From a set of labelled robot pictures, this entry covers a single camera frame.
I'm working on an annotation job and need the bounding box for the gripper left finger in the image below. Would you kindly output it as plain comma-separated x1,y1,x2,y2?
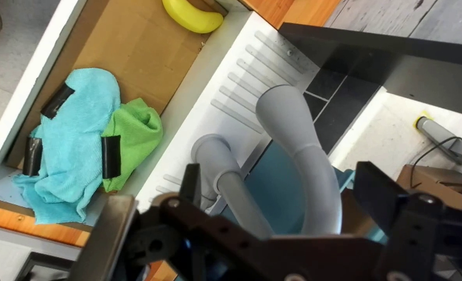
118,163,263,281

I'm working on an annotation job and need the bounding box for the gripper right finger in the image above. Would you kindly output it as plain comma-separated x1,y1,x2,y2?
354,161,462,281

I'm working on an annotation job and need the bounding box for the grey faucet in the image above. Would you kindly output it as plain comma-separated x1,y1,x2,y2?
191,84,342,239

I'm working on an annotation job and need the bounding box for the cardboard box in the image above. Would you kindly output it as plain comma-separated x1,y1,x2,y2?
397,164,462,211

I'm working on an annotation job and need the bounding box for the teal plastic bin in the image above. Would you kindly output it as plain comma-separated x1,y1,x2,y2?
219,140,356,235

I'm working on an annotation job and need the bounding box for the grey pole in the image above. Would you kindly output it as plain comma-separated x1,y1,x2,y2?
415,116,462,166

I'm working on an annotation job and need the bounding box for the black tape piece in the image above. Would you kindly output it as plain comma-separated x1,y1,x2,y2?
22,137,43,177
41,83,75,119
101,135,121,179

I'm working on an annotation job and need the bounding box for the green cloth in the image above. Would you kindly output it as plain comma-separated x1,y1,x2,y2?
100,98,163,192

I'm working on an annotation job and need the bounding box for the white toy kitchen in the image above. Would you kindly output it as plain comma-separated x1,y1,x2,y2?
0,0,387,250

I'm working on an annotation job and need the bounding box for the blue cloth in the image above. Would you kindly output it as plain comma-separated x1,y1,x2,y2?
12,68,121,225

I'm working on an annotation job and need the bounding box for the black shelf unit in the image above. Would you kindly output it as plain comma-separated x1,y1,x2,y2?
278,22,462,155

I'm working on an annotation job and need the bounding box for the cardboard-lined sink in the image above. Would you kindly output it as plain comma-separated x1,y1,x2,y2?
5,0,228,196

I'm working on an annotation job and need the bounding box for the yellow banana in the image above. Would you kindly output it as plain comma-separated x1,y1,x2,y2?
162,0,224,34

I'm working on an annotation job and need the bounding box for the black cable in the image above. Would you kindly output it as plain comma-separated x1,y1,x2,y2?
410,137,462,189

